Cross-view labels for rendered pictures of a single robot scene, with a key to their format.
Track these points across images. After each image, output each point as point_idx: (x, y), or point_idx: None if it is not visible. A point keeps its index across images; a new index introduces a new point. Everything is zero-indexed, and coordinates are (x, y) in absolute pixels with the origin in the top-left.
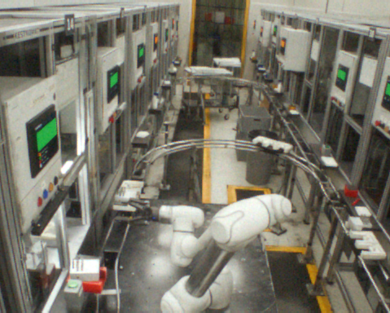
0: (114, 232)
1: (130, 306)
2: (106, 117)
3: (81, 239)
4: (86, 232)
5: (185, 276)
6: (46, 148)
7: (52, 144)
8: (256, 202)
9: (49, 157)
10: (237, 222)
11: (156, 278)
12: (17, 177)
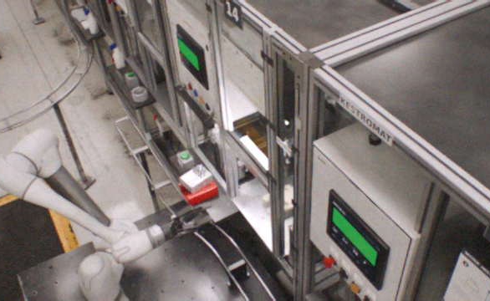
0: None
1: (183, 252)
2: (323, 241)
3: (255, 228)
4: (262, 240)
5: (114, 227)
6: (186, 60)
7: (194, 69)
8: (17, 148)
9: (191, 72)
10: (32, 131)
11: (184, 298)
12: (173, 43)
